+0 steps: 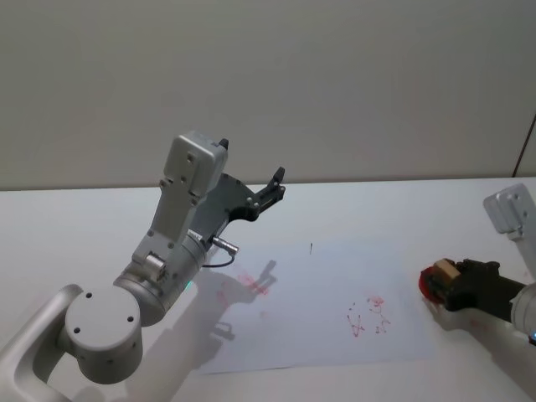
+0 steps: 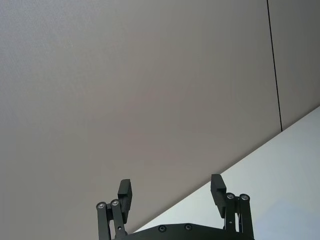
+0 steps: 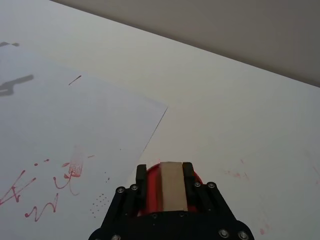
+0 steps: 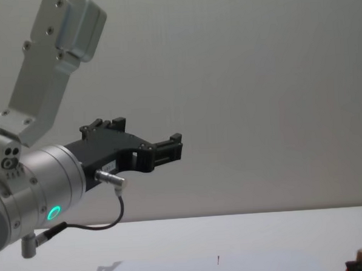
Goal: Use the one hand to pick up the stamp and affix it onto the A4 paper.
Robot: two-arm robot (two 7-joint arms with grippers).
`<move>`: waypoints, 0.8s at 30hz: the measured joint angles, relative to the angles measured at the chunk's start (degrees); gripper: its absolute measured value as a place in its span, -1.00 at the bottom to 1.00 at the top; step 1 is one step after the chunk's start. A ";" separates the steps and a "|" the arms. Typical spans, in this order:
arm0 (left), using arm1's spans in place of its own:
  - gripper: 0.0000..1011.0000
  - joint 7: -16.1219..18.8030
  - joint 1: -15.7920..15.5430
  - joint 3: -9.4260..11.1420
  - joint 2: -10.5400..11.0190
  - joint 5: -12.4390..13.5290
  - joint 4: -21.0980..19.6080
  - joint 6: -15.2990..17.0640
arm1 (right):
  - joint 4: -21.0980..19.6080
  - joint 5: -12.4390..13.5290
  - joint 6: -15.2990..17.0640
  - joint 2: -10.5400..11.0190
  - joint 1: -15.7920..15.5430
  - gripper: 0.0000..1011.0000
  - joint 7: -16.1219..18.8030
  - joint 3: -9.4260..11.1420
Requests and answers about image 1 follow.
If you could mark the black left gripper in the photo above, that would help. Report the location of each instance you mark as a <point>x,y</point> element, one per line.
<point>228,197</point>

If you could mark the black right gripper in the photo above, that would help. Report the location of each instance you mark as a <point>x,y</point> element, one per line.
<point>481,291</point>

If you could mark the wooden block stamp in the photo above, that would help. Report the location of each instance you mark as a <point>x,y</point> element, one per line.
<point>444,269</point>

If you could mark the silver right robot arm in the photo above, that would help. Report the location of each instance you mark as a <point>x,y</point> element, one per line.
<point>508,209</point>

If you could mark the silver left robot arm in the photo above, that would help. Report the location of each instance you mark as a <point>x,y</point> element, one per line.
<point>100,326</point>

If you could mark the round red ink pad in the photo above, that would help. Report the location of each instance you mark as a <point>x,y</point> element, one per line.
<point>426,282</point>

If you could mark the white paper sheet, red marks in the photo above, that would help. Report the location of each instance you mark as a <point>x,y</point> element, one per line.
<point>318,310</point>

